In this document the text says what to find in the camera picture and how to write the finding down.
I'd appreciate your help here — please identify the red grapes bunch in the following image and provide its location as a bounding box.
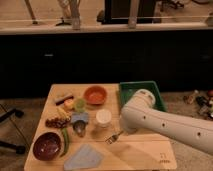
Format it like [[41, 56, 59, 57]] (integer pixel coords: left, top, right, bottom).
[[45, 118, 69, 129]]

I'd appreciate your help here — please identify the green plastic tray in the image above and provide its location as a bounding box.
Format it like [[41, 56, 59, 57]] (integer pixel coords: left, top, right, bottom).
[[119, 81, 166, 111]]

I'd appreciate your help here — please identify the green round toy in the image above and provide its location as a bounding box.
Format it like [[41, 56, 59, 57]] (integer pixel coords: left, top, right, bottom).
[[74, 98, 86, 113]]

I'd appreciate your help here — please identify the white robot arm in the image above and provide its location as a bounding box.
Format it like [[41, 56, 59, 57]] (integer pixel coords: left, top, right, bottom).
[[120, 89, 213, 155]]

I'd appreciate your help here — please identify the green chili pepper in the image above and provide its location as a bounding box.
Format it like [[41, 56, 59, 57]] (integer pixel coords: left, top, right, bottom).
[[60, 128, 70, 157]]

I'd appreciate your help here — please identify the silver metal fork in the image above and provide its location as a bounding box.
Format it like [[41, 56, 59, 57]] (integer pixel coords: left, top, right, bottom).
[[105, 131, 123, 144]]

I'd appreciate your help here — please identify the light blue cloth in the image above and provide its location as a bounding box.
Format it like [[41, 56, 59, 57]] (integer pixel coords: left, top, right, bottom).
[[63, 144, 104, 171]]

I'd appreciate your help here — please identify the yellow corn toy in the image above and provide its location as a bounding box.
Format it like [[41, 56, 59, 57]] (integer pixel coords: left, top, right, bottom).
[[57, 107, 70, 119]]

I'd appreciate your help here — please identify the orange peach toy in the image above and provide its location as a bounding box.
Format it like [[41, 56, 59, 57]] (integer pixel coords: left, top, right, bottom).
[[64, 99, 74, 110]]

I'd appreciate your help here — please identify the white paper cup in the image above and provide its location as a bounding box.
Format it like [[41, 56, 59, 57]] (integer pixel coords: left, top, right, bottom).
[[96, 109, 112, 127]]

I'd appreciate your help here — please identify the wooden folding table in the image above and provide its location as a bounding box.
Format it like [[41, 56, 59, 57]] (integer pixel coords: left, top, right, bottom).
[[24, 84, 177, 171]]

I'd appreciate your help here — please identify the dark purple bowl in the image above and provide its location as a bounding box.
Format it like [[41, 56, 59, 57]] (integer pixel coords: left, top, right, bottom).
[[33, 132, 61, 161]]

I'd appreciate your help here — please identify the black office chair base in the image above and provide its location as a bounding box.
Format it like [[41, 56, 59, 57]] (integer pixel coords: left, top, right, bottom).
[[0, 104, 26, 154]]

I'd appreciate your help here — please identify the orange bowl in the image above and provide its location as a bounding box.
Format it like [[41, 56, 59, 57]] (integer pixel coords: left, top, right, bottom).
[[83, 86, 107, 105]]

